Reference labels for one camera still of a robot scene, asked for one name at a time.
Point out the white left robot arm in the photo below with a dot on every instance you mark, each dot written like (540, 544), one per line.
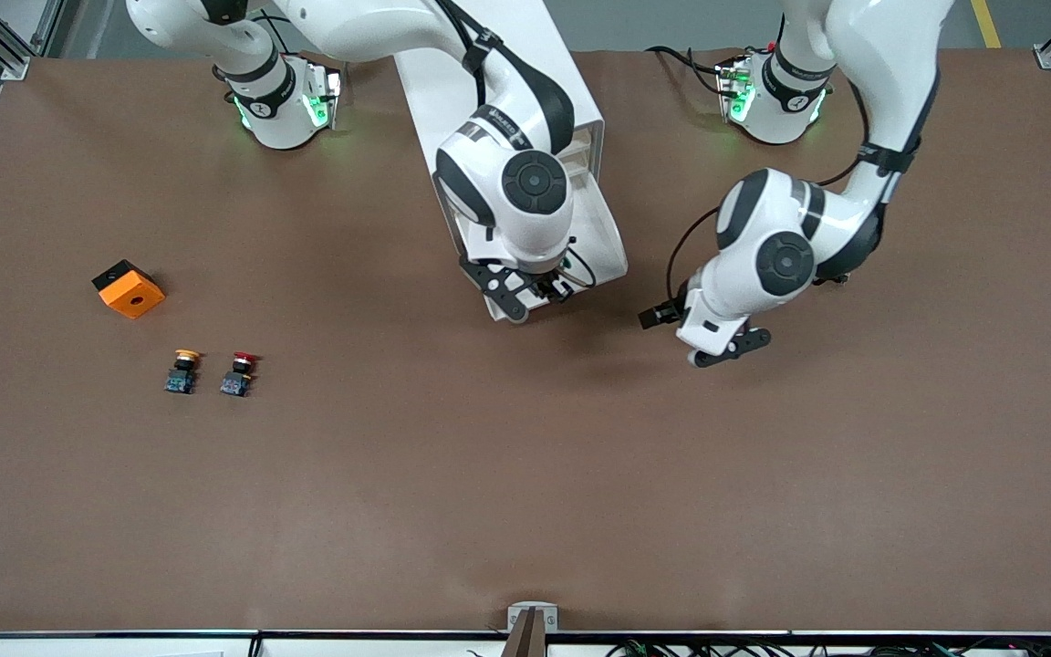
(881, 55)

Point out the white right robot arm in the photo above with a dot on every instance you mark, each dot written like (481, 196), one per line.
(379, 27)

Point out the brown table cover sheet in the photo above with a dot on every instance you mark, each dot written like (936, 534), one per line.
(525, 456)

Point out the orange box with hole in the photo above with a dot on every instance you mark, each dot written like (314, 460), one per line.
(133, 297)

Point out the red push button switch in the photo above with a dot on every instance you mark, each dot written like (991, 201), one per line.
(238, 376)

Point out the grey mounting bracket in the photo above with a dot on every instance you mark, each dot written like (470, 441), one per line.
(518, 613)

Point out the brown camera support post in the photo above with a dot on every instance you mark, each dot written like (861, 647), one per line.
(525, 639)

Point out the yellow push button switch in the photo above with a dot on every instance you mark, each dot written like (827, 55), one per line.
(182, 374)

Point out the white table edge rail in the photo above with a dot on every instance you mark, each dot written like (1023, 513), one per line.
(352, 648)

